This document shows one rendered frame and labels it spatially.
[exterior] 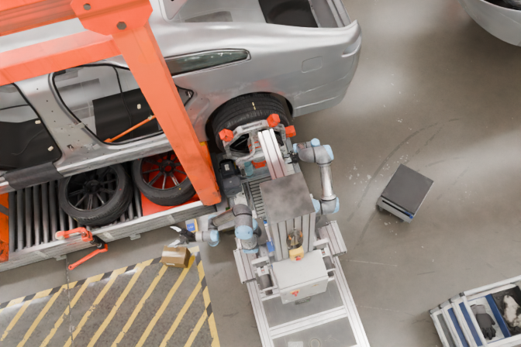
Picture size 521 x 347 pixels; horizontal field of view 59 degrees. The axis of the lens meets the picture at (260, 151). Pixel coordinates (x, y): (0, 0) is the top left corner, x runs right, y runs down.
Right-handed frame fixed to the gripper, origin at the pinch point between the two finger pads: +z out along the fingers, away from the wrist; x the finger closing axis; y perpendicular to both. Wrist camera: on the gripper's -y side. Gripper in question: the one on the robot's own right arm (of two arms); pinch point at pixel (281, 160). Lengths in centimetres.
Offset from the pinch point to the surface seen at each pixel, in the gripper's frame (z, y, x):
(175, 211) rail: 104, -44, 1
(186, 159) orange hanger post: 71, 63, 10
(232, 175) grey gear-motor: 45, -44, -20
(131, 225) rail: 147, -46, 1
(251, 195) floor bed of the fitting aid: 32, -76, -8
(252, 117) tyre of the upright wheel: 15.2, 33.4, -28.9
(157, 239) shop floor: 134, -83, 8
